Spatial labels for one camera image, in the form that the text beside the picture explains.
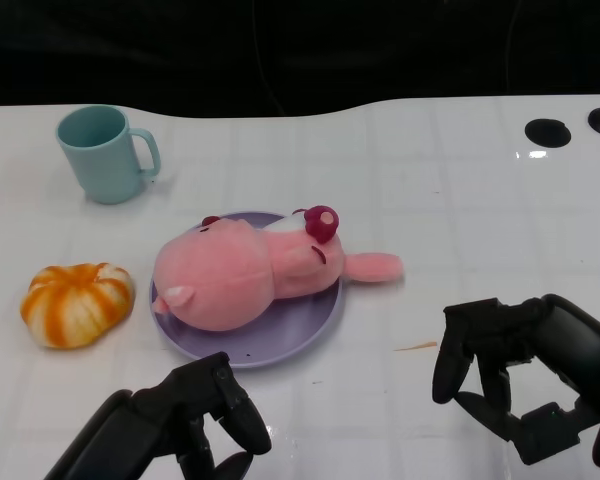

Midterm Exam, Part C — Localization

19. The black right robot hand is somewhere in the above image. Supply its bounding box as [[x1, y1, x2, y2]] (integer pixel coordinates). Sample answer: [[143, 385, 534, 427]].
[[432, 293, 600, 474]]

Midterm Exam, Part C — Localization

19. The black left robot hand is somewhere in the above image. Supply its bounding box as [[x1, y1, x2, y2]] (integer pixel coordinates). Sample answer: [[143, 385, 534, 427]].
[[44, 351, 273, 480]]

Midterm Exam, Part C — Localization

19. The pink plush beaver doll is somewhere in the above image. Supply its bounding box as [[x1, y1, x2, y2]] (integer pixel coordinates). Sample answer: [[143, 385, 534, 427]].
[[151, 203, 405, 333]]

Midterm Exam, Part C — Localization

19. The lavender round plate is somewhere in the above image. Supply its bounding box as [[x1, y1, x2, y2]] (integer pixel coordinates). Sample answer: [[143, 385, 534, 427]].
[[149, 211, 344, 370]]

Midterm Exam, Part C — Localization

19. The orange white striped pumpkin toy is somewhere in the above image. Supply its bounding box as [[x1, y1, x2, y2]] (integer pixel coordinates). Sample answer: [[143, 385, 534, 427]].
[[19, 262, 136, 350]]

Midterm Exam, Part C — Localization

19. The teal plastic mug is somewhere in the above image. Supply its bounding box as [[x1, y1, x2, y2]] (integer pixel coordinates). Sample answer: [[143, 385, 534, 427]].
[[55, 103, 162, 205]]

